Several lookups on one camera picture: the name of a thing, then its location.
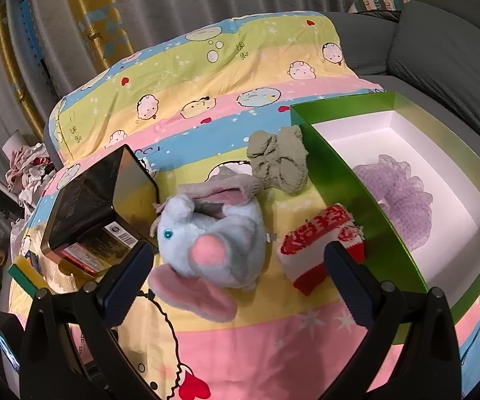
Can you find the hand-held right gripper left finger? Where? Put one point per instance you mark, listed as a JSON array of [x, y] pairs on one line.
[[125, 285]]

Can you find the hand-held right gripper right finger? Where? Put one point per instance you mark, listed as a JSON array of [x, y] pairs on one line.
[[348, 287]]

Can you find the green cardboard box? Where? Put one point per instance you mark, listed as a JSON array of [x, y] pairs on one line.
[[348, 183]]

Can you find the blue plush elephant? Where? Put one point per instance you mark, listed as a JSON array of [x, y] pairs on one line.
[[219, 237]]

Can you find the red and white knitted pouch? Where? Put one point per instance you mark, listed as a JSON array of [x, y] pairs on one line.
[[306, 258]]

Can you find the black and gold tin box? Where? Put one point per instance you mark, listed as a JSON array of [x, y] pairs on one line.
[[94, 191]]

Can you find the yellow and green sponge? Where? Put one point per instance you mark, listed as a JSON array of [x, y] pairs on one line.
[[27, 271]]

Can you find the purple mesh bath puff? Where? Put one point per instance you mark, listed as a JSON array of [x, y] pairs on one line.
[[398, 200]]

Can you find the colourful cartoon printed blanket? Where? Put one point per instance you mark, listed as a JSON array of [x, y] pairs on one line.
[[231, 341]]

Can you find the black screen device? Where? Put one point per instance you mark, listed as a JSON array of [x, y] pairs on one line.
[[6, 341]]

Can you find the grey-green knitted cloth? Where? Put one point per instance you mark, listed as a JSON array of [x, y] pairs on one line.
[[277, 162]]

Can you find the pile of clothes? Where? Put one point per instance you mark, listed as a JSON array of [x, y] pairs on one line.
[[31, 166]]

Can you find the grey sofa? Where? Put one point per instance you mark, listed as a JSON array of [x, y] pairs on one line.
[[444, 50]]

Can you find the yellow and blue patterned curtain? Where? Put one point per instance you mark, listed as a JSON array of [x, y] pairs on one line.
[[94, 8]]

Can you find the striped cushion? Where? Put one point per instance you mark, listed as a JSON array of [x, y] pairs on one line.
[[377, 4]]

